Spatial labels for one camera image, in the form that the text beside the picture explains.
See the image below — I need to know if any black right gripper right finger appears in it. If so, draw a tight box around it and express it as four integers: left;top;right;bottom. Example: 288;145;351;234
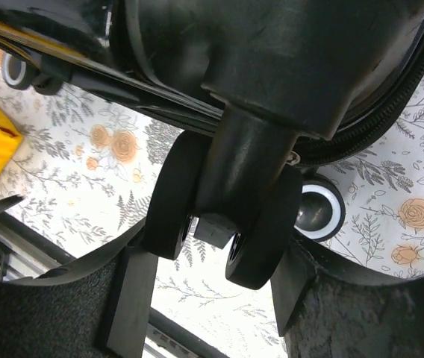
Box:
271;239;424;357

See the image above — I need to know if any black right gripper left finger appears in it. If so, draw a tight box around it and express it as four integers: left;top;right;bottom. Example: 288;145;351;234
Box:
0;221;158;357

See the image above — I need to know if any black suitcase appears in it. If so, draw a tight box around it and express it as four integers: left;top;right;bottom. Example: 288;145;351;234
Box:
0;1;424;289

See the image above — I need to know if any floral patterned table cloth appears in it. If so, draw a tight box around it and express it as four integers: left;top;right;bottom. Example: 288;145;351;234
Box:
0;50;424;357

